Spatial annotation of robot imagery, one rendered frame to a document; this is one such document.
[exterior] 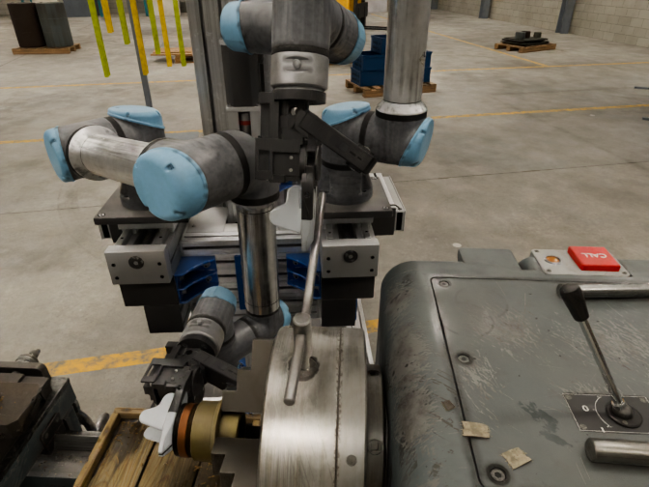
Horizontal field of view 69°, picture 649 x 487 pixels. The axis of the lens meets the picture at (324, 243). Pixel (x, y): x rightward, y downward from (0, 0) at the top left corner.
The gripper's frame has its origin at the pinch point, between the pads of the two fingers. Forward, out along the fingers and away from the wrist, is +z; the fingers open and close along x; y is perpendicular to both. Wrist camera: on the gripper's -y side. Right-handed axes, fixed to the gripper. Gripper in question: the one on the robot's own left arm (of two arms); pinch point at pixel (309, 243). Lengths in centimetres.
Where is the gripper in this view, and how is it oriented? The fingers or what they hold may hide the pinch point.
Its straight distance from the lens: 65.6
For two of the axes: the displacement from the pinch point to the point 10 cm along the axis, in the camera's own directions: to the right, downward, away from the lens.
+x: -0.5, 1.8, -9.8
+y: -10.0, -0.5, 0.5
